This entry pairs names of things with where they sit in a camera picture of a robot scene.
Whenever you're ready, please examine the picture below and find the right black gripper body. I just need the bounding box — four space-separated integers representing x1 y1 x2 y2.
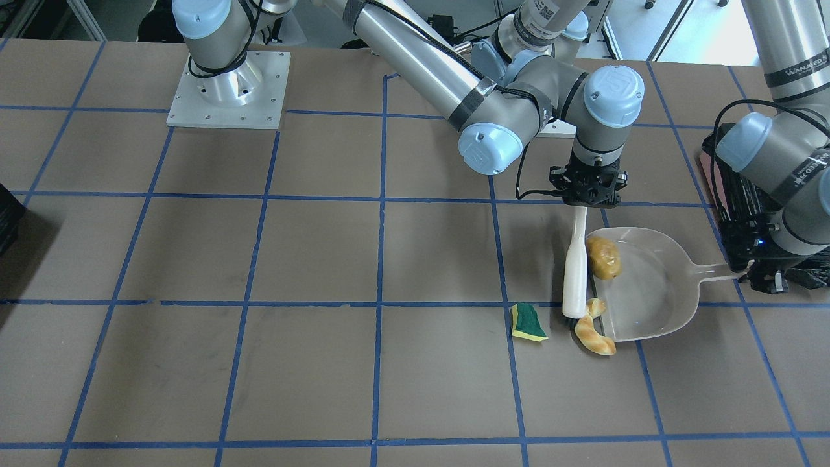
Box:
549 159 628 209

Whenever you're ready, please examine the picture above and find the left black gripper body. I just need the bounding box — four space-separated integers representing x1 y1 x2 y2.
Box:
726 221 829 294

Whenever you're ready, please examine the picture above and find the white hand brush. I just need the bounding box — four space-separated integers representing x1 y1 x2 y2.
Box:
562 206 589 322

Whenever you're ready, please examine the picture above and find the beige dustpan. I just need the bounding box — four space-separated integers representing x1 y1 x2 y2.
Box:
588 227 748 342

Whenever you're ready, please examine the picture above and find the croissant piece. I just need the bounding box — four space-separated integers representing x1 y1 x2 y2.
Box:
573 298 617 357

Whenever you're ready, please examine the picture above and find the green yellow sponge piece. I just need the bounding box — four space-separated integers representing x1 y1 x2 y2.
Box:
510 302 549 342

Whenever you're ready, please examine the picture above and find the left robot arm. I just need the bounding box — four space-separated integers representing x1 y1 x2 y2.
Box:
702 1 829 294

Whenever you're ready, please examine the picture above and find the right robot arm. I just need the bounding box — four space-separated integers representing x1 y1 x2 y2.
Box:
168 1 645 209

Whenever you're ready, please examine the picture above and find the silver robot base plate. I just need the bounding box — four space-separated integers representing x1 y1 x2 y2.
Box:
166 51 291 130

